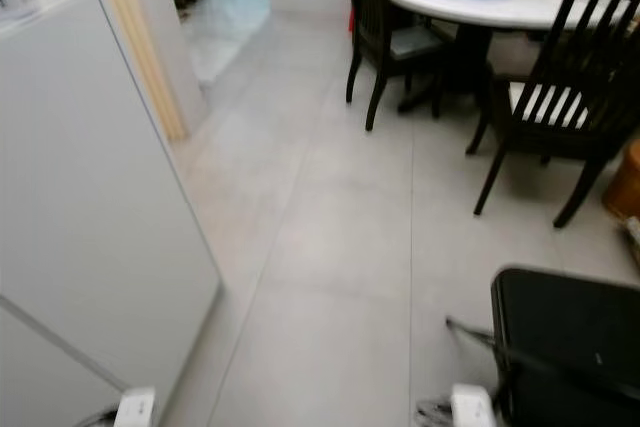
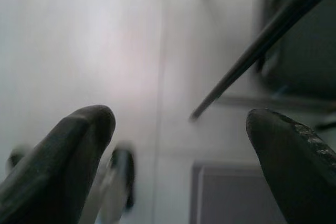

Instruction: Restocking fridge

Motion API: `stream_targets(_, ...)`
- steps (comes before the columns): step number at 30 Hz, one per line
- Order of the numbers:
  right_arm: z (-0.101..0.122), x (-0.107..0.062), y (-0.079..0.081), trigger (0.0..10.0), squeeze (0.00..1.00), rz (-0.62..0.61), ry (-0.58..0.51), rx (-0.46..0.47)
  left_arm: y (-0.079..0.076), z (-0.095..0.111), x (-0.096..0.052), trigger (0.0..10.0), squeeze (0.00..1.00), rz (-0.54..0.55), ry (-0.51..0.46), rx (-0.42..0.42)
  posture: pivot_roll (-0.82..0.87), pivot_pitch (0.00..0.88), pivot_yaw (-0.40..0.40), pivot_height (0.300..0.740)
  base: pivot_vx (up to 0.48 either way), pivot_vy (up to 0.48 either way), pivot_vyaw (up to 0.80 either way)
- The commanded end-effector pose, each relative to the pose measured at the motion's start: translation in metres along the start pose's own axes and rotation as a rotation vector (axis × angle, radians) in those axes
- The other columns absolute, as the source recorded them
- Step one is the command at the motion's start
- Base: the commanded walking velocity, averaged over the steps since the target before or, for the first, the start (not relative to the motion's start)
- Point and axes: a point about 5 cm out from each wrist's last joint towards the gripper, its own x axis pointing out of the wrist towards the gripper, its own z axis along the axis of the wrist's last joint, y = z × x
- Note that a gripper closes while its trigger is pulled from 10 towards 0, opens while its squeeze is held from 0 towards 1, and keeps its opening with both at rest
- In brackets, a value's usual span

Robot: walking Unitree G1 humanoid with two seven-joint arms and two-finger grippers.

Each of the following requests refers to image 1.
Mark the white fridge door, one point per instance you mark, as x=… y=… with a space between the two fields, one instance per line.
x=90 y=207

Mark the black chair with grey seat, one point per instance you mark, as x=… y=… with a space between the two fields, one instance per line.
x=372 y=7

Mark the white round dining table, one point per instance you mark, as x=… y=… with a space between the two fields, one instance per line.
x=485 y=9

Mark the black chair with white cushion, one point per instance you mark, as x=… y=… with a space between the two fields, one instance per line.
x=575 y=137

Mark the black square stool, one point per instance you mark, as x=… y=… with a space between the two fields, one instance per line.
x=570 y=347

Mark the orange brown round container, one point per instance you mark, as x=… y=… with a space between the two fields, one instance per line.
x=624 y=182

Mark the beige wooden door frame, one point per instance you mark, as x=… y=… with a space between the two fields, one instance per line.
x=145 y=47

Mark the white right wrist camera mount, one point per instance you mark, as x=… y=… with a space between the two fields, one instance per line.
x=473 y=407

